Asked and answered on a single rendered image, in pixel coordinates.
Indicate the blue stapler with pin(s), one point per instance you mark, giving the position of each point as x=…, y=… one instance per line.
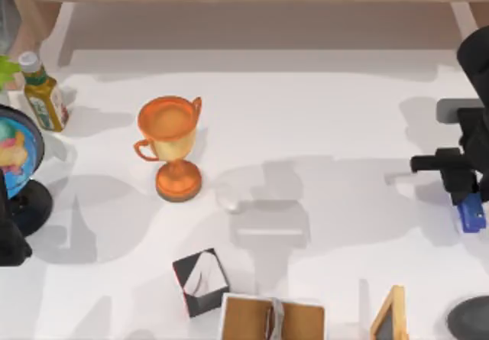
x=471, y=215

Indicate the dark grey round base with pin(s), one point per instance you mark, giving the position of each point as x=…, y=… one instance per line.
x=471, y=319

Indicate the wooden framed blackboard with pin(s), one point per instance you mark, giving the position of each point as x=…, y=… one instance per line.
x=389, y=321

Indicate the open brown book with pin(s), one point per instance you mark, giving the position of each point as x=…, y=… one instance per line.
x=244, y=319

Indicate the black and white box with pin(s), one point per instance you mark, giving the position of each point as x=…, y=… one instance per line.
x=191, y=267

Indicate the orange trophy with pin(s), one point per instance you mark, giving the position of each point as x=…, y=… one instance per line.
x=170, y=126

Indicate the yellow-green bottle with white cap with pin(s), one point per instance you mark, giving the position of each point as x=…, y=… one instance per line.
x=43, y=99

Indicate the blue globe on black stand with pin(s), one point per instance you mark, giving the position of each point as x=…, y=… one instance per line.
x=13, y=145

